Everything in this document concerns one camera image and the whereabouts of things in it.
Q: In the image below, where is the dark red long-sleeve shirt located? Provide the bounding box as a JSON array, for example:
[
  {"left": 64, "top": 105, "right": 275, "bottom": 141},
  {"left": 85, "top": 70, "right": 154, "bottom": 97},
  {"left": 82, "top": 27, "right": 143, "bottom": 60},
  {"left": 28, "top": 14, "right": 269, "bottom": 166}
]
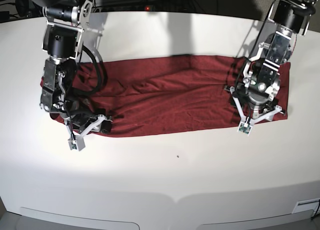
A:
[{"left": 39, "top": 55, "right": 293, "bottom": 138}]

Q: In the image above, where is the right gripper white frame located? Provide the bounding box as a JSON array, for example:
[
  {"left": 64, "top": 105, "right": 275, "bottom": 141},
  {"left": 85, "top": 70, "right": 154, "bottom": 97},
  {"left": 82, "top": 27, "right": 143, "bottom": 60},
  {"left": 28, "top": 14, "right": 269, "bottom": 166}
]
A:
[{"left": 64, "top": 114, "right": 113, "bottom": 151}]

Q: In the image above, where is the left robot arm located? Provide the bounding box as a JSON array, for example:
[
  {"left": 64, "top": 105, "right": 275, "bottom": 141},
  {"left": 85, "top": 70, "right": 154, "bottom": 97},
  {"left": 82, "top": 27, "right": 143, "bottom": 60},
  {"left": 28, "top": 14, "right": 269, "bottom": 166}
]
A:
[{"left": 224, "top": 0, "right": 318, "bottom": 135}]

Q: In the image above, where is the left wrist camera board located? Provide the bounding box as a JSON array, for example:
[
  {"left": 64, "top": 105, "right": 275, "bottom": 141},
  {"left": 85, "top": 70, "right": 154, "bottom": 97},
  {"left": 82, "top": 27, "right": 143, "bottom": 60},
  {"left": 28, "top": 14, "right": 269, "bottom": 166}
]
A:
[{"left": 237, "top": 122, "right": 252, "bottom": 135}]

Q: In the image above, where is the grey right table tray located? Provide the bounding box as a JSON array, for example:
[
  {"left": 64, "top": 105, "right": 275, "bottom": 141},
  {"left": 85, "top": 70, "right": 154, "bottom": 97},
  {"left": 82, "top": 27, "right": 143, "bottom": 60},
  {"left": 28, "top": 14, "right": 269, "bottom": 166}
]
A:
[{"left": 197, "top": 210, "right": 320, "bottom": 229}]

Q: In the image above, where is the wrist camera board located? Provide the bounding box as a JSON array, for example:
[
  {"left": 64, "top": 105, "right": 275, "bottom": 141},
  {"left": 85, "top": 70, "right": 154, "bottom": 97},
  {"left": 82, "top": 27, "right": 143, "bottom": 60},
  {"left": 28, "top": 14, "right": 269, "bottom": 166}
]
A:
[
  {"left": 237, "top": 122, "right": 252, "bottom": 135},
  {"left": 68, "top": 140, "right": 78, "bottom": 150}
]

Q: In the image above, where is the white label plate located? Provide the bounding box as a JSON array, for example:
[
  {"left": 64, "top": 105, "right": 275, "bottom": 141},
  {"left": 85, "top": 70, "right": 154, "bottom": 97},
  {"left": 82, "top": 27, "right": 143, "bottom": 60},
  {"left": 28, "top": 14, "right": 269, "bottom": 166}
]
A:
[{"left": 292, "top": 198, "right": 320, "bottom": 215}]

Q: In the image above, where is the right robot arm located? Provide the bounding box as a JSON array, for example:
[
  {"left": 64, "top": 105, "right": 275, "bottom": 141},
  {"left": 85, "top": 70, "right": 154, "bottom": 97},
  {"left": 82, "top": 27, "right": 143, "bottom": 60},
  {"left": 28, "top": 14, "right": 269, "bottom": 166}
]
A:
[{"left": 31, "top": 0, "right": 112, "bottom": 151}]

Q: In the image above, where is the power strip with red light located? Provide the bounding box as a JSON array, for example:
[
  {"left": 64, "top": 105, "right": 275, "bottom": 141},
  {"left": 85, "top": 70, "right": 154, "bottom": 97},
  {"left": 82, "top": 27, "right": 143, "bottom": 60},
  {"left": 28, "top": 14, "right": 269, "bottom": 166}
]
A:
[{"left": 92, "top": 5, "right": 156, "bottom": 13}]

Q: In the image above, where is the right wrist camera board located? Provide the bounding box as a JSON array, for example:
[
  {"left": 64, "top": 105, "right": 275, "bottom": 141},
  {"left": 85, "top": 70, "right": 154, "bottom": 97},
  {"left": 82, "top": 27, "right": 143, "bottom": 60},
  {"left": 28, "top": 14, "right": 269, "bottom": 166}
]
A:
[{"left": 68, "top": 140, "right": 78, "bottom": 150}]

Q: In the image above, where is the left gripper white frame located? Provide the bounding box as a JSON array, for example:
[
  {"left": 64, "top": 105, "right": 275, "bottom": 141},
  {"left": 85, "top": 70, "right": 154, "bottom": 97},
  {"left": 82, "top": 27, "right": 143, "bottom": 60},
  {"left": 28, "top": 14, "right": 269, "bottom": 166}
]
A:
[{"left": 224, "top": 86, "right": 287, "bottom": 135}]

